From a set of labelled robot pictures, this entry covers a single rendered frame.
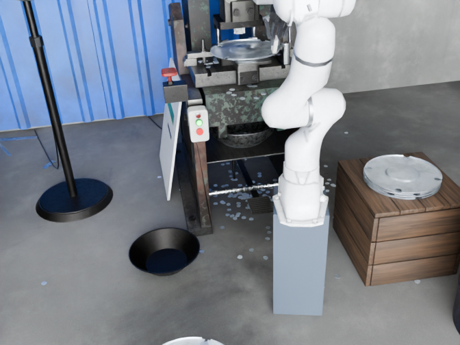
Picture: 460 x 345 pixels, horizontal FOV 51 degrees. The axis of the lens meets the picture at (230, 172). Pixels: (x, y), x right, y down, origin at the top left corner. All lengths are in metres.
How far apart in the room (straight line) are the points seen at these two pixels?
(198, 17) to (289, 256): 1.20
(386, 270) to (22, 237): 1.62
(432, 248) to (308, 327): 0.57
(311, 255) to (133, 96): 2.09
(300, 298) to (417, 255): 0.49
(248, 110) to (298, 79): 0.72
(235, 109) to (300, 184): 0.62
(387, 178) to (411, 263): 0.34
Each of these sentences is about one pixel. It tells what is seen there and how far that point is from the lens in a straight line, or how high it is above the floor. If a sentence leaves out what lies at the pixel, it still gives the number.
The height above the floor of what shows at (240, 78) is 0.68.
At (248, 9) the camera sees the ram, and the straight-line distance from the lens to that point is 2.08.
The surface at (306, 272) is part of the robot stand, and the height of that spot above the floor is 0.21.
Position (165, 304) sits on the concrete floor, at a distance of 1.95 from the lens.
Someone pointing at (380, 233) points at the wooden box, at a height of 0.26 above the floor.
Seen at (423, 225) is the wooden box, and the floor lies 0.27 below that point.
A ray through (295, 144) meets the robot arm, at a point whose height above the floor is 0.68.
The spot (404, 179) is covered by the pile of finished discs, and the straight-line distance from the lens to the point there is 1.97.
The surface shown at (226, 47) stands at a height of 0.78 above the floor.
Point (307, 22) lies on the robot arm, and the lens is 1.33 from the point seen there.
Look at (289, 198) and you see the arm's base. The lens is 1.54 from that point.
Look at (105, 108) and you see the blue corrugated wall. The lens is 3.48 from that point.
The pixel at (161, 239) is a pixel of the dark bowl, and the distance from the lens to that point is 2.21.
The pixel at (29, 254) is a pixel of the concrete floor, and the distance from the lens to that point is 2.37.
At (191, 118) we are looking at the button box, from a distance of 1.92.
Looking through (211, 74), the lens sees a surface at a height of 0.70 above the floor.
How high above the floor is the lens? 1.37
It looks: 30 degrees down
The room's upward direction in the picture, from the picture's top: 3 degrees counter-clockwise
